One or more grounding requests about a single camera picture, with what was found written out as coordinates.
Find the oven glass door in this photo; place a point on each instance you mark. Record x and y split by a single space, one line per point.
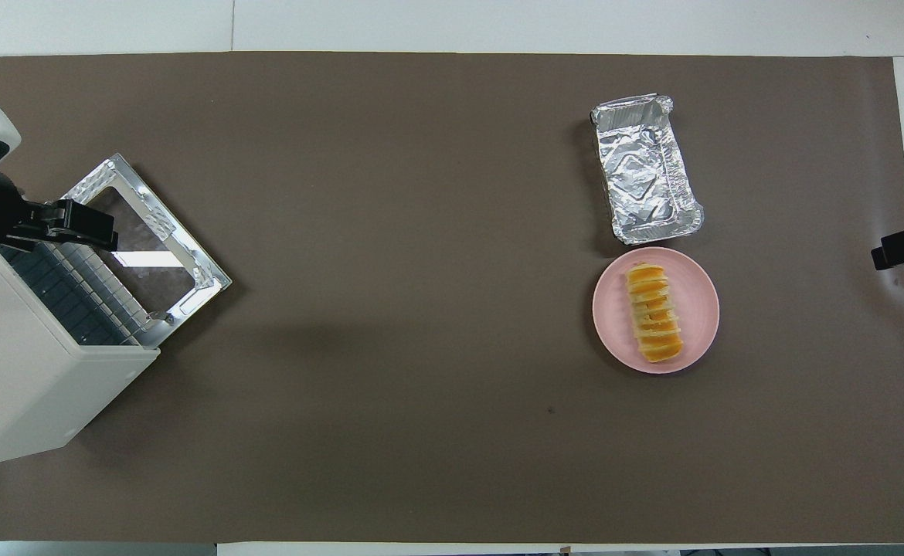
181 255

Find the pink round plate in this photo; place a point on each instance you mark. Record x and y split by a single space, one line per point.
699 309

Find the aluminium foil tray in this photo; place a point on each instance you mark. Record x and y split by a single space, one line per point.
645 170

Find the sliced orange bread loaf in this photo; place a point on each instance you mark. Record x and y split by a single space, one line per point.
654 313

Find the white toaster oven body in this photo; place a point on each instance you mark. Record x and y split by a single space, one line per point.
27 386

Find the brown paper table mat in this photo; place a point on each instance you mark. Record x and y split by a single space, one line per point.
421 309

